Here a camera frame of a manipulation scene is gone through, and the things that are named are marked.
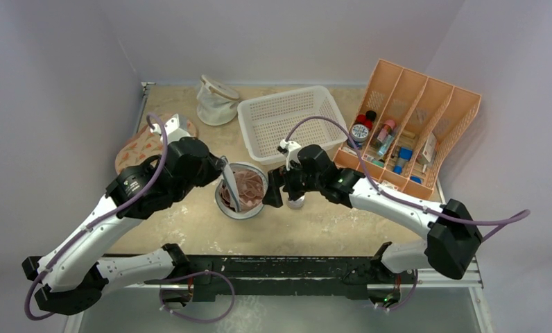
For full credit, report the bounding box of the red cap bottle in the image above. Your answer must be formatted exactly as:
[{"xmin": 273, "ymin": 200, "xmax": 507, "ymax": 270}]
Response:
[{"xmin": 354, "ymin": 110, "xmax": 377, "ymax": 130}]

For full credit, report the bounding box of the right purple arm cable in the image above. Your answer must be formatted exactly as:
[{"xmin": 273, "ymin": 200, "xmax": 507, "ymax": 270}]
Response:
[{"xmin": 285, "ymin": 115, "xmax": 531, "ymax": 242}]

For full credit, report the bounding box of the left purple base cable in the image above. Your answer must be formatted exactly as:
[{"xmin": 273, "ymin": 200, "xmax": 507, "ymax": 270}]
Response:
[{"xmin": 159, "ymin": 270, "xmax": 236, "ymax": 323}]

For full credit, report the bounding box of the pink bra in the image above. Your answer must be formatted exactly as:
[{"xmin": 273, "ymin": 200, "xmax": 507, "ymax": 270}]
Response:
[{"xmin": 234, "ymin": 169, "xmax": 264, "ymax": 212}]

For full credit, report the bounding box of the pink cap bottle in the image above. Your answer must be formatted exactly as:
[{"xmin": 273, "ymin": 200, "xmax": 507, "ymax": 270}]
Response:
[{"xmin": 374, "ymin": 119, "xmax": 396, "ymax": 149}]

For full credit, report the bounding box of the carrot print oval pad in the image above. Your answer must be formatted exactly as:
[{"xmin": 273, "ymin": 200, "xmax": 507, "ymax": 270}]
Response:
[{"xmin": 114, "ymin": 114, "xmax": 173, "ymax": 175}]

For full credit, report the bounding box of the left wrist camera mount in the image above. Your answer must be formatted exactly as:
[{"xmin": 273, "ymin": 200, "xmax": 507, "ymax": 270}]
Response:
[{"xmin": 164, "ymin": 114, "xmax": 198, "ymax": 143}]

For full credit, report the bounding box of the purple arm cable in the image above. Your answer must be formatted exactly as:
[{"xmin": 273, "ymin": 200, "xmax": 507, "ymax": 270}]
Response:
[
  {"xmin": 285, "ymin": 115, "xmax": 531, "ymax": 242},
  {"xmin": 24, "ymin": 112, "xmax": 169, "ymax": 321}
]

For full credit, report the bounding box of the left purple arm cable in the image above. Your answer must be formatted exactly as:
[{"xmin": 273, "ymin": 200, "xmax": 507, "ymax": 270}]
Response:
[{"xmin": 24, "ymin": 112, "xmax": 169, "ymax": 321}]

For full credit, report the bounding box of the blue cap tube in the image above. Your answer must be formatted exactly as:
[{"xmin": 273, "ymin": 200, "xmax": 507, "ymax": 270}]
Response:
[{"xmin": 393, "ymin": 147, "xmax": 413, "ymax": 174}]

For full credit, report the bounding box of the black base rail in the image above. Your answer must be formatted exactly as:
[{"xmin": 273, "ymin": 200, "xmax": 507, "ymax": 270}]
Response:
[{"xmin": 142, "ymin": 255, "xmax": 417, "ymax": 305}]

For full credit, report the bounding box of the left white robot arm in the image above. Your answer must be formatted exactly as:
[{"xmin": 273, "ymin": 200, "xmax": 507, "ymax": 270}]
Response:
[{"xmin": 22, "ymin": 137, "xmax": 227, "ymax": 320}]

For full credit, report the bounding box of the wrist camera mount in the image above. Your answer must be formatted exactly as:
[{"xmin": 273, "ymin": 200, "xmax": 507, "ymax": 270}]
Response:
[
  {"xmin": 164, "ymin": 114, "xmax": 198, "ymax": 143},
  {"xmin": 277, "ymin": 139, "xmax": 302, "ymax": 171}
]

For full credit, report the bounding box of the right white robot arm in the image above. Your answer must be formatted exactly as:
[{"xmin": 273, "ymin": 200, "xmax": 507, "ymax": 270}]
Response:
[{"xmin": 263, "ymin": 144, "xmax": 482, "ymax": 282}]

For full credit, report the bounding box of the orange plastic organizer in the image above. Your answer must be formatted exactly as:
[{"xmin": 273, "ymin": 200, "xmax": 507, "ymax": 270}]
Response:
[{"xmin": 334, "ymin": 59, "xmax": 481, "ymax": 199}]

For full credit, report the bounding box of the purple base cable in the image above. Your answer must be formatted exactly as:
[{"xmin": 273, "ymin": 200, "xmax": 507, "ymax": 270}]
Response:
[
  {"xmin": 159, "ymin": 270, "xmax": 236, "ymax": 323},
  {"xmin": 372, "ymin": 268, "xmax": 418, "ymax": 314}
]

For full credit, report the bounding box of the white mesh laundry bag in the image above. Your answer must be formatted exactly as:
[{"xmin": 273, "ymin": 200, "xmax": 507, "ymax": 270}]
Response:
[
  {"xmin": 214, "ymin": 162, "xmax": 268, "ymax": 220},
  {"xmin": 196, "ymin": 75, "xmax": 241, "ymax": 126}
]

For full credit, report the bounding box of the white red box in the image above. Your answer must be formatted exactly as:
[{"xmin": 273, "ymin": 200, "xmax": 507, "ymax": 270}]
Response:
[{"xmin": 417, "ymin": 133, "xmax": 437, "ymax": 165}]

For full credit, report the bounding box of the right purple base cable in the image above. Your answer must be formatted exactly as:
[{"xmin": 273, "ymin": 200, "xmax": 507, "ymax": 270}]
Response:
[{"xmin": 372, "ymin": 268, "xmax": 418, "ymax": 314}]

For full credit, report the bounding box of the white plastic basket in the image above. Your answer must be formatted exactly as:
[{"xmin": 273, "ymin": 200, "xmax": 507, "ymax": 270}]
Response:
[{"xmin": 237, "ymin": 85, "xmax": 347, "ymax": 165}]

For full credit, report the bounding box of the small clear white-lid jar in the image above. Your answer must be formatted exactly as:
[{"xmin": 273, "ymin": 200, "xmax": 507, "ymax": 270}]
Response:
[{"xmin": 287, "ymin": 196, "xmax": 305, "ymax": 210}]

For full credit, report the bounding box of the blue white round jar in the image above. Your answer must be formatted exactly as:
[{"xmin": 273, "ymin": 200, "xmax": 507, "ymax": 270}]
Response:
[{"xmin": 347, "ymin": 123, "xmax": 370, "ymax": 149}]

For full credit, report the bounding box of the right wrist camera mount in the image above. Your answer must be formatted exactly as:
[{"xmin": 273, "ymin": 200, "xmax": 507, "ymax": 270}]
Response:
[{"xmin": 277, "ymin": 139, "xmax": 302, "ymax": 171}]

